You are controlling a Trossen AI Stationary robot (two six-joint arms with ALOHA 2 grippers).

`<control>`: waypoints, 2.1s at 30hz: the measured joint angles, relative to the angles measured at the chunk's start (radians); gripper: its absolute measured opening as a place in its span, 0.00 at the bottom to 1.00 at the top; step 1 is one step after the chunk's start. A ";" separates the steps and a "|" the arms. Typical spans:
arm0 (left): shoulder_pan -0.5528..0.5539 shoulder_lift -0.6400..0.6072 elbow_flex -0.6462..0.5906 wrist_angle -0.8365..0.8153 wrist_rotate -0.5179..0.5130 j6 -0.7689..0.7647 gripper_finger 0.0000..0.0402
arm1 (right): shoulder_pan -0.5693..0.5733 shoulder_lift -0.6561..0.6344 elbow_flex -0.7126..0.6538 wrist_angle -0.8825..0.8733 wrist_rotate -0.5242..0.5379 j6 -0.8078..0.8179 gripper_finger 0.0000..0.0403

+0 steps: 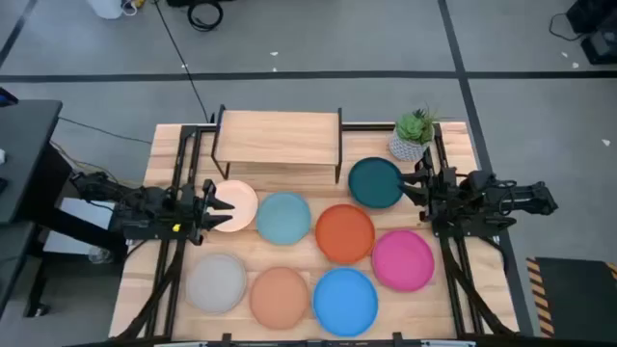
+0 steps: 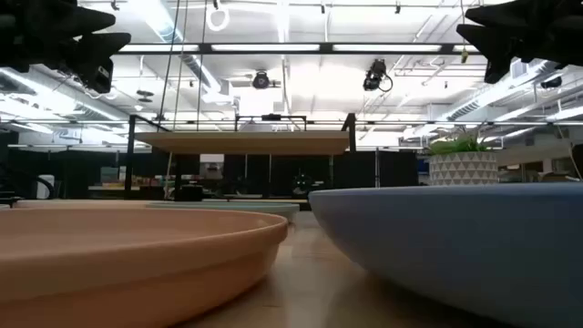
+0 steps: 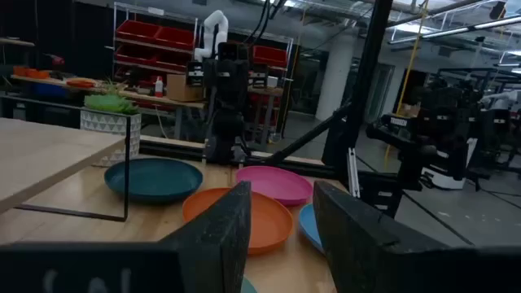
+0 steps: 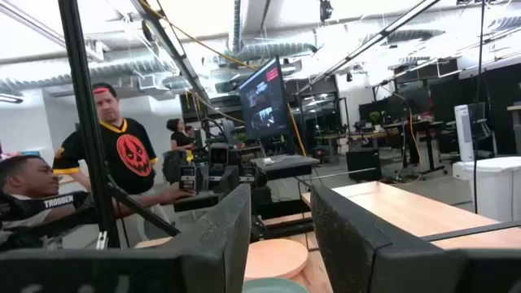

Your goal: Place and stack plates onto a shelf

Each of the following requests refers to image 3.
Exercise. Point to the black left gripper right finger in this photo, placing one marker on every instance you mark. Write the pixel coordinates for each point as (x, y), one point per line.
(350, 244)

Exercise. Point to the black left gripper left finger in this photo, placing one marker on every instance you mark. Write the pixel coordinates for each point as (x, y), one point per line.
(220, 236)

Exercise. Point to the blue plate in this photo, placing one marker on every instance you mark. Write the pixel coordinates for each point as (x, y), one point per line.
(309, 228)

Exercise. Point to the orange plate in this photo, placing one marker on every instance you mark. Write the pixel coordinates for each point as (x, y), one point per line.
(268, 219)

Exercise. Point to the pink plate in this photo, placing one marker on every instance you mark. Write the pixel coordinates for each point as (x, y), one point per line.
(277, 183)

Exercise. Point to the dark teal plate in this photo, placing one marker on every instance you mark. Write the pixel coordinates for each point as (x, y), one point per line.
(154, 179)

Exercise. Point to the black robot arm with label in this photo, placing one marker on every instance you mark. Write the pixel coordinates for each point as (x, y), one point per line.
(427, 134)

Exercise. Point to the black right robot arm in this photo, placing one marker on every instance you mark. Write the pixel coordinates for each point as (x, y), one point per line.
(226, 89)

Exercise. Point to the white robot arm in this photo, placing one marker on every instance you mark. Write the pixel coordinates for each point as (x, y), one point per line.
(211, 36)

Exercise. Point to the white machine base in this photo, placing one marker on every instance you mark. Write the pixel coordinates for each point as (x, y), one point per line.
(447, 179)

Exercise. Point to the cardboard box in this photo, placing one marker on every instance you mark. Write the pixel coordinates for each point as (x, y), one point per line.
(183, 87)

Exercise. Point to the succulent in patterned white pot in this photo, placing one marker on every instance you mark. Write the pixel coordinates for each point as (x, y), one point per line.
(110, 124)

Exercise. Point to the long wooden workbench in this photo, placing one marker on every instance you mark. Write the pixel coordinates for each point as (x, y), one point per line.
(142, 97)

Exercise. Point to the white bottle with red cap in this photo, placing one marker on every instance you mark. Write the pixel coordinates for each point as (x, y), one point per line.
(158, 88)

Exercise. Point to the white round pillar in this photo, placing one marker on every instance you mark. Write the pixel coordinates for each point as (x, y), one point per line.
(335, 77)

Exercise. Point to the red storage bin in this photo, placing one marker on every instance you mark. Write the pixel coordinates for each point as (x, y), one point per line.
(175, 37)
(268, 56)
(134, 55)
(173, 61)
(138, 30)

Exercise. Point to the black robot station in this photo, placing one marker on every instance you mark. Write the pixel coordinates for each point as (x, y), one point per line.
(492, 122)

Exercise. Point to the orange disc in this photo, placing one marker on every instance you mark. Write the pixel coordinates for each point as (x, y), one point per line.
(81, 84)

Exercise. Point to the blue bin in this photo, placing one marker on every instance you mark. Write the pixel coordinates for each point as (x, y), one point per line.
(49, 90)

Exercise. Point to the metal storage rack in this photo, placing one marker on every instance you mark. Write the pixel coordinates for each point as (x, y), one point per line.
(115, 36)

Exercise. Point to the ceiling strip light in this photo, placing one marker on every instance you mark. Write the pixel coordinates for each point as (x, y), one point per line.
(447, 31)

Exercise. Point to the orange container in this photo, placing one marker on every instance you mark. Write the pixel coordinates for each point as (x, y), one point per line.
(36, 74)

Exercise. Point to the black metal rig frame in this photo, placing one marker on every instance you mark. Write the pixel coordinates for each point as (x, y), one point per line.
(368, 81)

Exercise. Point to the wooden shelf with black frame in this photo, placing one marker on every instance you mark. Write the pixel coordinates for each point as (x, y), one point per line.
(40, 150)

